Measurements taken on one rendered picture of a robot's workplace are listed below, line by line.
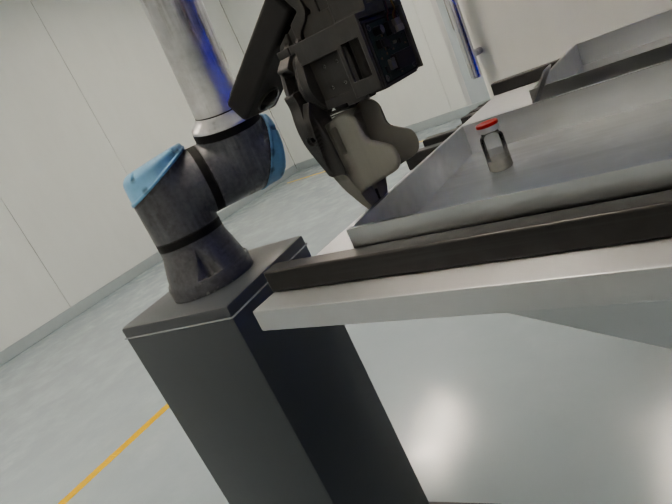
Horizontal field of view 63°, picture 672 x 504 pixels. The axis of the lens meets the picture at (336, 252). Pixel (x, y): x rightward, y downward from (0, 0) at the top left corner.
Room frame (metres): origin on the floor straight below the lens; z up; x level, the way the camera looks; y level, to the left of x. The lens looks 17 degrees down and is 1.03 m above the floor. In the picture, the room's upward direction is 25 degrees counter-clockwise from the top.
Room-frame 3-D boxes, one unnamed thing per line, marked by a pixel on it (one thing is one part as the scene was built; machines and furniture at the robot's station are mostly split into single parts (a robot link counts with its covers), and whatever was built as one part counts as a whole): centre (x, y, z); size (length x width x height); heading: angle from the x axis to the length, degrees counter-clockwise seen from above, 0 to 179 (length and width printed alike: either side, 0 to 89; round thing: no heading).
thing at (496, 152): (0.50, -0.17, 0.90); 0.02 x 0.02 x 0.04
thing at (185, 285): (0.94, 0.21, 0.84); 0.15 x 0.15 x 0.10
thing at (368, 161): (0.43, -0.05, 0.95); 0.06 x 0.03 x 0.09; 48
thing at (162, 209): (0.94, 0.21, 0.96); 0.13 x 0.12 x 0.14; 106
